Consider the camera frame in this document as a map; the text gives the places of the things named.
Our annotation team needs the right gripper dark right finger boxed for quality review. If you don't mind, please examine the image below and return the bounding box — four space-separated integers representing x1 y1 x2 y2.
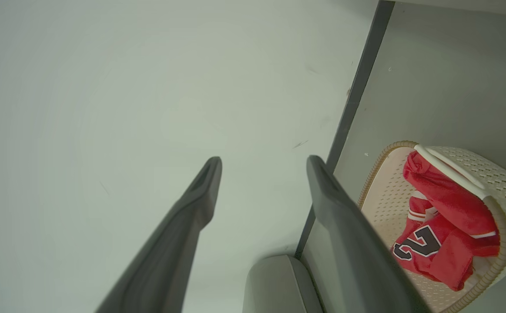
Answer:
306 155 432 313

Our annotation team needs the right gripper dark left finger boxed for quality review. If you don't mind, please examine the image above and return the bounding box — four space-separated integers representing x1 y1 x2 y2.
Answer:
95 156 223 313

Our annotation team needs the red basketball jersey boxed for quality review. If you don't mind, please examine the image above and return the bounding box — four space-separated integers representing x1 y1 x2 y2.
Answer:
391 151 501 292

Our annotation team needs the cream perforated laundry basket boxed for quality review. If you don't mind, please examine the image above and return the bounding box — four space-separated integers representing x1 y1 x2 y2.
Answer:
357 140 506 313

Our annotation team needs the dark grey baseboard strip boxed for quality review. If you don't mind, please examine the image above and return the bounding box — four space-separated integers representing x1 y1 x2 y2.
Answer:
294 0 396 259

